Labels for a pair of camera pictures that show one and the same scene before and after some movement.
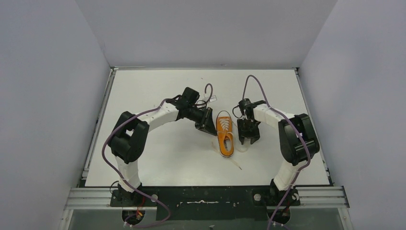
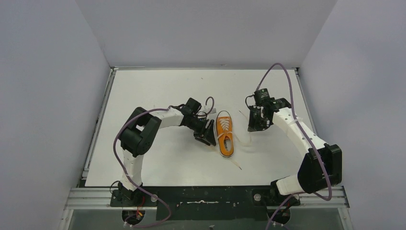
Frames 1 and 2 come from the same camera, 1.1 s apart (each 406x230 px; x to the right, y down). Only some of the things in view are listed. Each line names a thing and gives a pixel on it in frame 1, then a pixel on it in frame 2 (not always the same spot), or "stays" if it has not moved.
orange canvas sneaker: (225, 135) stays
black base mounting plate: (206, 203) stays
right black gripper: (254, 135) -> (254, 126)
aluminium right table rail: (313, 122) stays
